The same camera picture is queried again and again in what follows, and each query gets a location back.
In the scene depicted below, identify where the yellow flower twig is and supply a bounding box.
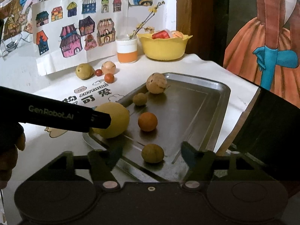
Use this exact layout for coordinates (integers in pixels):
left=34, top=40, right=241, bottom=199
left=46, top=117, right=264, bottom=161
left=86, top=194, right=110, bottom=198
left=129, top=1, right=165, bottom=39

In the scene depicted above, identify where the person's hand on gripper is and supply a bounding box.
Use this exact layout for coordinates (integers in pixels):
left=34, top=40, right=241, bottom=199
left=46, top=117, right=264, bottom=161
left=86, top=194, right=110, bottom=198
left=1, top=122, right=26, bottom=189

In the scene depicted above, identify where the red white toy block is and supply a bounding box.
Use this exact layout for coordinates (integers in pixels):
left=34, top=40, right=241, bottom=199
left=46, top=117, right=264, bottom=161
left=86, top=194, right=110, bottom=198
left=151, top=30, right=170, bottom=39

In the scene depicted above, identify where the brown wooden post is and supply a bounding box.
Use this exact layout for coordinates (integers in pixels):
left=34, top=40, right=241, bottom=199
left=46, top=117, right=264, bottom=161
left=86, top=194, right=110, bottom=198
left=176, top=0, right=214, bottom=59

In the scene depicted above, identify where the orange round fruit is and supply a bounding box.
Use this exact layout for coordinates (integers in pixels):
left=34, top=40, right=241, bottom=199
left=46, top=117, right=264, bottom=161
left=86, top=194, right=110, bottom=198
left=138, top=112, right=158, bottom=132

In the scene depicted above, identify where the small orange red fruit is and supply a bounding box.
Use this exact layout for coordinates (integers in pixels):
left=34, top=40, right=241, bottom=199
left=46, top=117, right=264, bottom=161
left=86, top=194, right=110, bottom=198
left=104, top=73, right=115, bottom=84

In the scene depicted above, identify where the orange dress lady poster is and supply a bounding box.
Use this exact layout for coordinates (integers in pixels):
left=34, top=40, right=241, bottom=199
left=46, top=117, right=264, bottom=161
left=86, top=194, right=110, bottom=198
left=224, top=0, right=299, bottom=107

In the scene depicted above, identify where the olive brown small fruit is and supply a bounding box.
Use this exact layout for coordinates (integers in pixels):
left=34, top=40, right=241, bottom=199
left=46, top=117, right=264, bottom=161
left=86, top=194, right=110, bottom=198
left=141, top=144, right=164, bottom=164
left=133, top=93, right=147, bottom=106

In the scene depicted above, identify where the yellow plastic bowl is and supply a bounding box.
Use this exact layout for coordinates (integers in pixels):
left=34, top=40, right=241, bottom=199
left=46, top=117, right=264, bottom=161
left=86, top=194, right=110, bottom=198
left=137, top=34, right=192, bottom=61

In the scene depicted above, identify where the coloured houses drawing paper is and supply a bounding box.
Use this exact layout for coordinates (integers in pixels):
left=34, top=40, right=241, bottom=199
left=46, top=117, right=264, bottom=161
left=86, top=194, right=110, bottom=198
left=31, top=0, right=129, bottom=76

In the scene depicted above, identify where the large yellow round fruit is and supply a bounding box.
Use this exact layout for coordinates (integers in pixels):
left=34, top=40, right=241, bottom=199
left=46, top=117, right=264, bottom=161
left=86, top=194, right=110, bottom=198
left=93, top=102, right=130, bottom=139

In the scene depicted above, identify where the white orange glass jar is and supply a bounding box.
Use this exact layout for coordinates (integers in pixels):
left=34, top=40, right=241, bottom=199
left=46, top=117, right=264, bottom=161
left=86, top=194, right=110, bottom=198
left=116, top=35, right=138, bottom=64

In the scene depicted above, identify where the white printed table cloth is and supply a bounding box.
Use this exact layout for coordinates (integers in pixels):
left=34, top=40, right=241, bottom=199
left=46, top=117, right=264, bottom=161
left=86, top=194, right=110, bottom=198
left=0, top=40, right=261, bottom=225

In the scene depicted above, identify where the pale peach round fruit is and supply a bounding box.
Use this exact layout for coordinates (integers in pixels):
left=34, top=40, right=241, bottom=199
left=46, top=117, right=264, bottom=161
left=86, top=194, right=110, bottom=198
left=101, top=61, right=116, bottom=75

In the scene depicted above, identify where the beige speckled round fruit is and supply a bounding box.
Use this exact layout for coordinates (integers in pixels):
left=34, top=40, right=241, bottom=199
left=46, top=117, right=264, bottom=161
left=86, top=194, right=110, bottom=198
left=146, top=73, right=167, bottom=94

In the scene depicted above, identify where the yellow green pear fruit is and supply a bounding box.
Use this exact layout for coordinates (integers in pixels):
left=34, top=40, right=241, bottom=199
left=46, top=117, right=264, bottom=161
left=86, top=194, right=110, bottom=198
left=75, top=64, right=95, bottom=80

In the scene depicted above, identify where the metal tray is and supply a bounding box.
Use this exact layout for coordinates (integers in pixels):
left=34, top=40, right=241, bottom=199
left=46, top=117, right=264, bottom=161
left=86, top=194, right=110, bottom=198
left=83, top=73, right=230, bottom=182

